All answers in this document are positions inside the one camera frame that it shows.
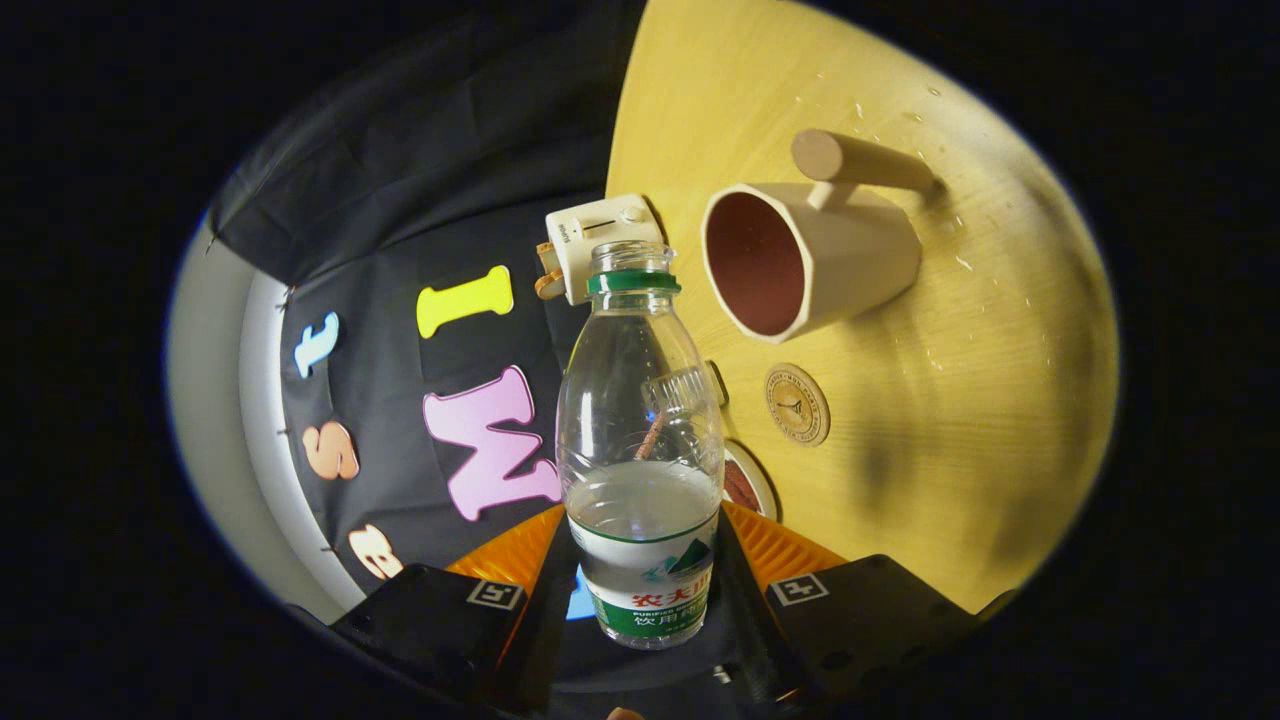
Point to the clear plastic juice bottle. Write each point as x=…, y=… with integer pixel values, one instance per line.
x=640, y=540

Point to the white round plate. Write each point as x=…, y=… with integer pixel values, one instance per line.
x=765, y=490

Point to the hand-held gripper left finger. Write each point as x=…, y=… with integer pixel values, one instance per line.
x=430, y=625

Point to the toast slice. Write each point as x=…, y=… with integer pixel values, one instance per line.
x=550, y=275

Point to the cream toaster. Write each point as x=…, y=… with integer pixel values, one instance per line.
x=600, y=235

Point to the round wooden coaster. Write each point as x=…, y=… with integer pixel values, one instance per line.
x=797, y=405

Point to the wooden table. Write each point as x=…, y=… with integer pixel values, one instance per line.
x=950, y=400

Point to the brown meat slice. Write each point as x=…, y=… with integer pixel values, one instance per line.
x=738, y=488

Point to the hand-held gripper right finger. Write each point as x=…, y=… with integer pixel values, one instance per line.
x=865, y=620

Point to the black backdrop cloth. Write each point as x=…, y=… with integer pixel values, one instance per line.
x=400, y=200

